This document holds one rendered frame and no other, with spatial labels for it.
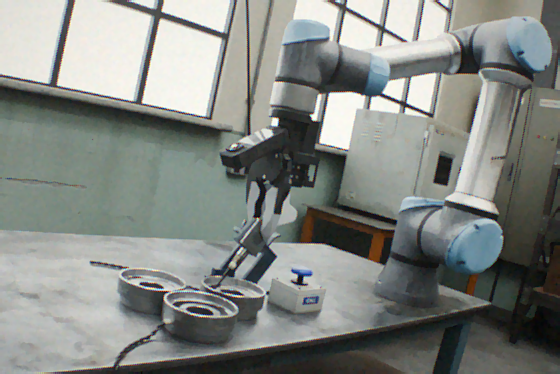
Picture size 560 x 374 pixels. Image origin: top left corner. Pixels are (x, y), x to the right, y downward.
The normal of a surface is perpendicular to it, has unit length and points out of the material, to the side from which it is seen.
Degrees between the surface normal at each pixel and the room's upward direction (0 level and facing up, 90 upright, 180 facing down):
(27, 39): 90
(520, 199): 90
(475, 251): 98
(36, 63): 90
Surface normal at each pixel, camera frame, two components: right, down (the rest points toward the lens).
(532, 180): -0.72, -0.09
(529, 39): 0.40, 0.03
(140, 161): 0.67, 0.19
